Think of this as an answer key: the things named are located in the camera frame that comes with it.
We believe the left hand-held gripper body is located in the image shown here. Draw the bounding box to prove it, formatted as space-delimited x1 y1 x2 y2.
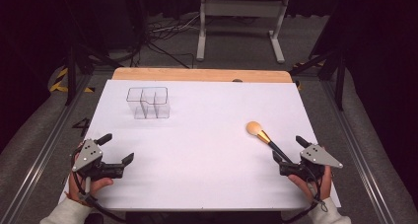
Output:
71 138 125 182

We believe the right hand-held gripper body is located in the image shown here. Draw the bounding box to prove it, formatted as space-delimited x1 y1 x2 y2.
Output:
279 144 344 183

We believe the makeup brush with black handle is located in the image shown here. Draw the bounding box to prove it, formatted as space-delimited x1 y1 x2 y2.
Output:
245 120 295 166

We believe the clear acrylic organizer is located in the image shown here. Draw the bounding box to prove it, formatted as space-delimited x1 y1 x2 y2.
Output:
125 86 172 120

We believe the person's right hand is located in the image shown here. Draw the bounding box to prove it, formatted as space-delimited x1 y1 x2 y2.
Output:
287 147 333 202

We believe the person's left hand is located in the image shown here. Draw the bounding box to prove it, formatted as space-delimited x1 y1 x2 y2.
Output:
67 151 114 202

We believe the yellow black floor tape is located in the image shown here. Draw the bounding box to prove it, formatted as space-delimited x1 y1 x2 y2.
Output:
48 66 96 94

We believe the white table mat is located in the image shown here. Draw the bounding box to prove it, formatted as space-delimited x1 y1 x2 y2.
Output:
58 79 342 212

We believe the black tripod stand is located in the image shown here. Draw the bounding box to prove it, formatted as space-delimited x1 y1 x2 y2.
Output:
289 47 346 112
64 42 124 107

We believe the wooden table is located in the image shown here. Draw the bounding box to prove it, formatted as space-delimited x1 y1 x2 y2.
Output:
111 67 294 84

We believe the white metal stand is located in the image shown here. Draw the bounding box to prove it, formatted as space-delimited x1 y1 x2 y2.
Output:
195 0 291 64

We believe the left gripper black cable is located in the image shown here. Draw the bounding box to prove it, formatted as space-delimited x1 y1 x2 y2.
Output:
70 144 127 224

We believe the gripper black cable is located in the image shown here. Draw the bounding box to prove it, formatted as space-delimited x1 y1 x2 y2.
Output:
281 171 329 224
70 144 127 224

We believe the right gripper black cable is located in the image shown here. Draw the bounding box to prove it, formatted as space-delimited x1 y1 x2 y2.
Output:
281 171 329 224

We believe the bundle of floor cables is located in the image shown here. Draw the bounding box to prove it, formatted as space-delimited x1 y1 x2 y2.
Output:
129 13 202 69

